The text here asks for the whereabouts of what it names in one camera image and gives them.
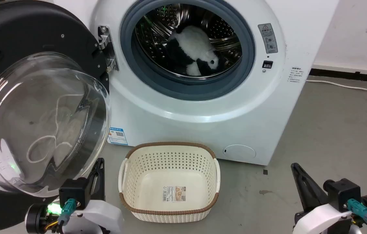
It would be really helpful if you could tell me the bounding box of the black baseboard strip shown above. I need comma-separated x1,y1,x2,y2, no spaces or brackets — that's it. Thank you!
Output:
309,68,367,85

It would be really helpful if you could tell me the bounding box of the white cable on floor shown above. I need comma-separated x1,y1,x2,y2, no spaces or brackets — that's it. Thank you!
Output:
306,79,367,93

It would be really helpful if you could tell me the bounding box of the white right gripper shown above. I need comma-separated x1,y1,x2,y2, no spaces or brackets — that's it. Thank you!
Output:
291,162,367,234

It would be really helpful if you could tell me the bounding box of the metal door hinge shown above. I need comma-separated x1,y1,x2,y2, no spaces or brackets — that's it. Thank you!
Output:
98,26,120,72

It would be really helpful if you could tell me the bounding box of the black and white plush panda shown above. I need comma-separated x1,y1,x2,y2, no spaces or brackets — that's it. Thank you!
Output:
165,25,220,77

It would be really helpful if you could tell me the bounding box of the blue energy label sticker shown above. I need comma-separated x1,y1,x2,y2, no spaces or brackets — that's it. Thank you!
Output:
107,127,129,146

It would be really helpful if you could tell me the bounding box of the black washer door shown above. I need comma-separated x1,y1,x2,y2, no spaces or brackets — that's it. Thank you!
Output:
0,0,112,233

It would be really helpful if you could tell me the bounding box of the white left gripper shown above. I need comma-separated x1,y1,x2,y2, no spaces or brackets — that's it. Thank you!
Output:
25,158,126,234

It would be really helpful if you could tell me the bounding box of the teal plug left camera cable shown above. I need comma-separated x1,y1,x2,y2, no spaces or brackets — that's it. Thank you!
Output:
45,198,77,232

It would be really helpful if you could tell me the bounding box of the cream laundry basket, brown rim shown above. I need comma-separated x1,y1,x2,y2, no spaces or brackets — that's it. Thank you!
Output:
118,142,221,223

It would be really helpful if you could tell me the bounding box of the grey warning sticker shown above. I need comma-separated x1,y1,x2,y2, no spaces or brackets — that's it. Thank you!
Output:
258,23,278,54

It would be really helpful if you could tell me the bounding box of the white front-load washing machine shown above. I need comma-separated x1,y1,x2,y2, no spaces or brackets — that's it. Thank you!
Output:
53,0,340,166

